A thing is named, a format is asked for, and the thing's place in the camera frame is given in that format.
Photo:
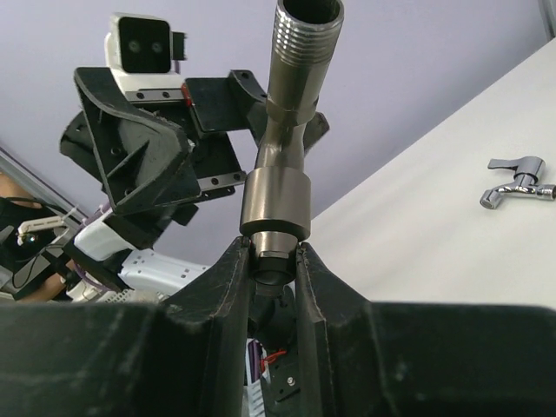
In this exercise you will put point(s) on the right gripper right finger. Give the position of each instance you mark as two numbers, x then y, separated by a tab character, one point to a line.
363	358

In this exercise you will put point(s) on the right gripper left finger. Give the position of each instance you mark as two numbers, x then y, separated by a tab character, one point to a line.
182	357

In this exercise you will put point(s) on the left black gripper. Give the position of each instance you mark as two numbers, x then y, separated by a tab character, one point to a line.
151	156

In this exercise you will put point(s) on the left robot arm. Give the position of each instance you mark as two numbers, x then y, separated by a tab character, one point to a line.
118	249

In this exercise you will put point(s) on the chrome faucet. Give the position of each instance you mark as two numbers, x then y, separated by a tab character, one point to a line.
527	172

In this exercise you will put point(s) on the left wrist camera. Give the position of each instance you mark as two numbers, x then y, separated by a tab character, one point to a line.
144	56

